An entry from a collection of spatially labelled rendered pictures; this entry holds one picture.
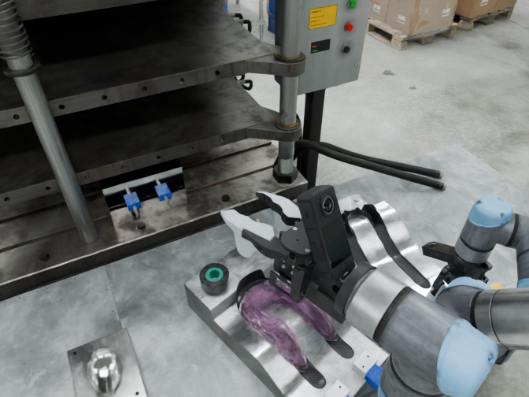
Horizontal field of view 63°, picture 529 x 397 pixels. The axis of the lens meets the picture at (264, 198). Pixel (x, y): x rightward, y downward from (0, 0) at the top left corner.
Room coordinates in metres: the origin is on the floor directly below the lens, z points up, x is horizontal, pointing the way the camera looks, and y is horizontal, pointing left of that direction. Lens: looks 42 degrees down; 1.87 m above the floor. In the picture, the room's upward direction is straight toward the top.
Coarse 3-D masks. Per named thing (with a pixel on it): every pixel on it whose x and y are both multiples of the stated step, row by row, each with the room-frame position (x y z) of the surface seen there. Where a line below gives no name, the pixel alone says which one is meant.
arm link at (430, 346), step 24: (408, 288) 0.29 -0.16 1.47; (408, 312) 0.26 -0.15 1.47; (432, 312) 0.26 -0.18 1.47; (384, 336) 0.25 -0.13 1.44; (408, 336) 0.24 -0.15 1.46; (432, 336) 0.23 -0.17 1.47; (456, 336) 0.23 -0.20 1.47; (480, 336) 0.23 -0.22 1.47; (408, 360) 0.22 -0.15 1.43; (432, 360) 0.21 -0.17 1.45; (456, 360) 0.21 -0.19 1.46; (480, 360) 0.20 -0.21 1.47; (408, 384) 0.22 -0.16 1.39; (432, 384) 0.21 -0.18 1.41; (456, 384) 0.19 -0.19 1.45; (480, 384) 0.19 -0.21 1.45
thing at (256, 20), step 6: (228, 6) 4.93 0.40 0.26; (234, 6) 4.93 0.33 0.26; (240, 6) 4.92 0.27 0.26; (228, 12) 4.76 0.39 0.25; (234, 12) 4.76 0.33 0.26; (240, 12) 4.76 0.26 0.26; (246, 12) 4.75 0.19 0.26; (252, 12) 4.75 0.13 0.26; (234, 18) 4.58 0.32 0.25; (246, 18) 4.57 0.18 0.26; (252, 18) 4.57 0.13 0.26; (258, 18) 4.56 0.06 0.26; (246, 24) 4.40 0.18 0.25; (252, 24) 4.43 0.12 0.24; (258, 24) 4.47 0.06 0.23
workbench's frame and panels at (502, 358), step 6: (114, 300) 0.74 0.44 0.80; (498, 354) 0.91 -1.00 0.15; (504, 354) 0.93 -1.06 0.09; (510, 354) 0.93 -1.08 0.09; (498, 360) 0.92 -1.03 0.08; (504, 360) 0.93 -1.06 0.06; (372, 390) 0.48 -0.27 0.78; (360, 396) 0.46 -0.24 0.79; (366, 396) 0.57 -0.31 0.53; (372, 396) 0.58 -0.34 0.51
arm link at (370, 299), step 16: (368, 272) 0.32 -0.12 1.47; (384, 272) 0.32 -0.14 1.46; (368, 288) 0.29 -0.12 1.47; (384, 288) 0.29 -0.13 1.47; (400, 288) 0.29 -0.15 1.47; (352, 304) 0.28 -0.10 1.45; (368, 304) 0.27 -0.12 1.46; (384, 304) 0.27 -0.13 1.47; (352, 320) 0.27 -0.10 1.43; (368, 320) 0.26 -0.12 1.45; (368, 336) 0.26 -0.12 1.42
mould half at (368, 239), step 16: (352, 208) 1.06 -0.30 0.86; (384, 208) 0.98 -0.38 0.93; (352, 224) 0.91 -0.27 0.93; (368, 224) 0.92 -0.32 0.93; (400, 224) 0.93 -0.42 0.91; (368, 240) 0.87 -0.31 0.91; (400, 240) 0.88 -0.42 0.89; (368, 256) 0.82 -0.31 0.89; (384, 256) 0.83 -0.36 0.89; (416, 256) 0.83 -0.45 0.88; (400, 272) 0.77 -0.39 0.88; (432, 272) 0.77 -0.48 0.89; (416, 288) 0.71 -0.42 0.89
